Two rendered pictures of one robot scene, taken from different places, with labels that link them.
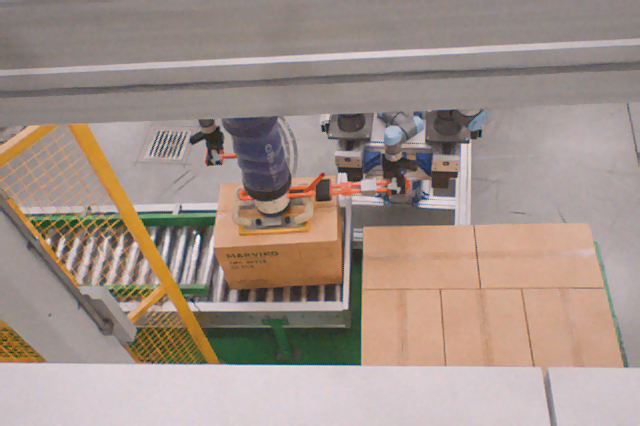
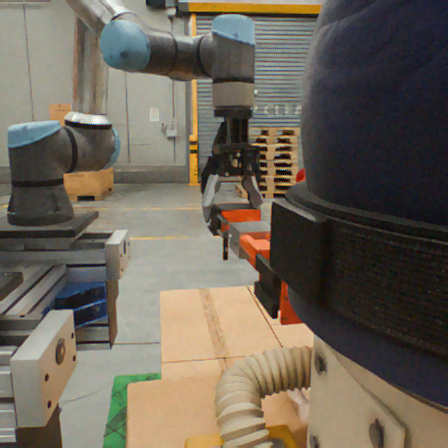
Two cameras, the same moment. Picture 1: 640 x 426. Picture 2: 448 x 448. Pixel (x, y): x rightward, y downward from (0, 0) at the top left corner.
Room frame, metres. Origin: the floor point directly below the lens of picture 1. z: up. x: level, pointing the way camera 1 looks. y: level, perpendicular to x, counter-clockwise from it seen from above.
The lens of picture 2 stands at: (2.15, 0.35, 1.25)
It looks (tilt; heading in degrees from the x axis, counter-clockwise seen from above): 11 degrees down; 250
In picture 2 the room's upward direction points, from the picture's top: straight up
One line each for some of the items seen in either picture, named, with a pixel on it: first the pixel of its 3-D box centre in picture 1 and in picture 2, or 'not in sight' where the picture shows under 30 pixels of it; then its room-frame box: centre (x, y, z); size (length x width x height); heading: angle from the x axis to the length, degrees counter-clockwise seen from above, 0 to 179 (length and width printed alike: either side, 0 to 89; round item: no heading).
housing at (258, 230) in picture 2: (368, 188); (252, 239); (1.89, -0.25, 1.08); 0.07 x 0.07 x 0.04; 82
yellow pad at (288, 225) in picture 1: (273, 222); not in sight; (1.86, 0.23, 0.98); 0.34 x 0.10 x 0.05; 82
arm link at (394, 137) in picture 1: (393, 139); (232, 52); (1.88, -0.37, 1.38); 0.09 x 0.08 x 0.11; 120
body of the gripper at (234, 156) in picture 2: (391, 164); (234, 144); (1.87, -0.36, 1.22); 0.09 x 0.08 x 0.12; 82
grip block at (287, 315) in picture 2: (323, 190); (304, 282); (1.92, -0.03, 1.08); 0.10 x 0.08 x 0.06; 172
